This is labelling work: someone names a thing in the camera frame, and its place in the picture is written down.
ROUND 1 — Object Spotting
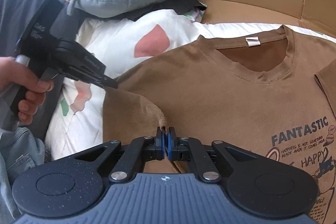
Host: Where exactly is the cream bear print blanket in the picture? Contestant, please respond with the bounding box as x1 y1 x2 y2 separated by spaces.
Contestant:
46 10 335 159

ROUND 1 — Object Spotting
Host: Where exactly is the dark grey pillow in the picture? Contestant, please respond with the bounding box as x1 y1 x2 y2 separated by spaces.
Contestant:
0 0 85 140

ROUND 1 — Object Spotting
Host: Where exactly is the person's left hand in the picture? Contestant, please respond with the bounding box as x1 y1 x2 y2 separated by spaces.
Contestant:
1 56 54 131

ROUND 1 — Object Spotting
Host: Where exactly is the grey green garment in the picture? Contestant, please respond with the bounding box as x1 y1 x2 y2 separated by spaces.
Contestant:
0 127 45 223

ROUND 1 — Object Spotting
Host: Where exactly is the brown printed t-shirt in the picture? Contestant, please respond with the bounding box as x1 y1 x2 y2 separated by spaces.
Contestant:
102 26 335 223

